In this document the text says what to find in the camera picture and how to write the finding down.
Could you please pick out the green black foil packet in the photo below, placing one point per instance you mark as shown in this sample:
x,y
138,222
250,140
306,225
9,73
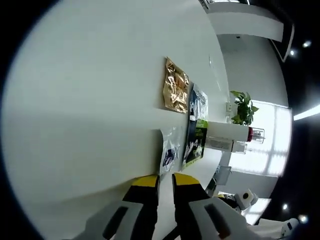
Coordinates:
x,y
197,135

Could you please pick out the small white skincare bottle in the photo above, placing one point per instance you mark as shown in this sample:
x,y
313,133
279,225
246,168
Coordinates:
x,y
220,144

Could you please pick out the white chest-worn device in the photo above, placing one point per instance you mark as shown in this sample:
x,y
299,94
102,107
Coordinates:
x,y
289,226

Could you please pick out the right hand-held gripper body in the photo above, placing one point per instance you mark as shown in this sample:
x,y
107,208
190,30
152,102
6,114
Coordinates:
x,y
246,198

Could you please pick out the clear plastic bag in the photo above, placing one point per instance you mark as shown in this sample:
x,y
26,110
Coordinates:
x,y
170,155

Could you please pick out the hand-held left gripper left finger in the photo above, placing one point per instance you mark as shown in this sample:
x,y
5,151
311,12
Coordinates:
x,y
125,217

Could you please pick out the gold foil packet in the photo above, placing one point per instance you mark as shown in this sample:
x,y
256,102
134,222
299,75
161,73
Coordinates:
x,y
175,87

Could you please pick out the large bright window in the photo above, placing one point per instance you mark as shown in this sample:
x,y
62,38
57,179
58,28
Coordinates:
x,y
270,120

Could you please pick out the green potted plant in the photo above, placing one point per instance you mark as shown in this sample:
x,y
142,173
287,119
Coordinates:
x,y
243,107

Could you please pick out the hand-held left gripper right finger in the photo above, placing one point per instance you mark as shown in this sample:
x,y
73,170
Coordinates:
x,y
200,217

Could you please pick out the white skincare bottle red collar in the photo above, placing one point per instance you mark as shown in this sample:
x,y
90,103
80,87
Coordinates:
x,y
230,131

